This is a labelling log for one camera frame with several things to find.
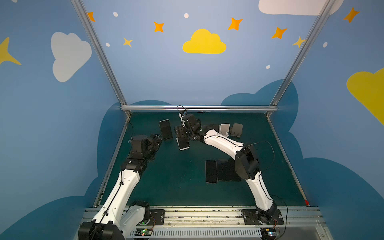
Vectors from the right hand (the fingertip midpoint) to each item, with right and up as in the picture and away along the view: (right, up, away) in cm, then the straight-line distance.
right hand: (181, 125), depth 93 cm
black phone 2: (+25, -28, 0) cm, 38 cm away
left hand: (-9, -8, -13) cm, 18 cm away
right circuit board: (+44, -53, -21) cm, 72 cm away
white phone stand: (+29, -2, +12) cm, 32 cm away
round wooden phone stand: (+39, -3, +13) cm, 41 cm away
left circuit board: (-17, -52, -22) cm, 59 cm away
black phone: (-11, -2, +6) cm, 13 cm away
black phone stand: (+22, -1, +9) cm, 24 cm away
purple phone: (+18, -28, -2) cm, 34 cm away
